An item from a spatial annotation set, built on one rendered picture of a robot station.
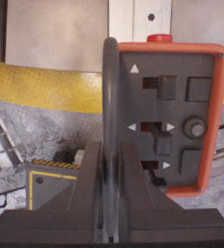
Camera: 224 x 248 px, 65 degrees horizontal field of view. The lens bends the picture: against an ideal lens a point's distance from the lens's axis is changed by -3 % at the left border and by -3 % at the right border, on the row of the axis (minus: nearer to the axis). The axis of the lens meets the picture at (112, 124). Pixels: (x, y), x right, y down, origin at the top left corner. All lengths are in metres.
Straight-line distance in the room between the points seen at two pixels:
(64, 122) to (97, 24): 0.64
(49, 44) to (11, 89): 0.52
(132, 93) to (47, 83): 0.99
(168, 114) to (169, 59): 0.07
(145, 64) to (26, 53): 0.71
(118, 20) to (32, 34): 0.51
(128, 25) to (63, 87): 0.78
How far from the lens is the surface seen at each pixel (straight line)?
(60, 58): 0.83
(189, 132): 0.25
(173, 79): 0.17
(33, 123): 1.27
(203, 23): 0.91
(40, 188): 1.06
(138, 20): 0.45
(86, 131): 1.19
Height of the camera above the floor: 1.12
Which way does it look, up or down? 73 degrees down
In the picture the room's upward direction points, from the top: 178 degrees clockwise
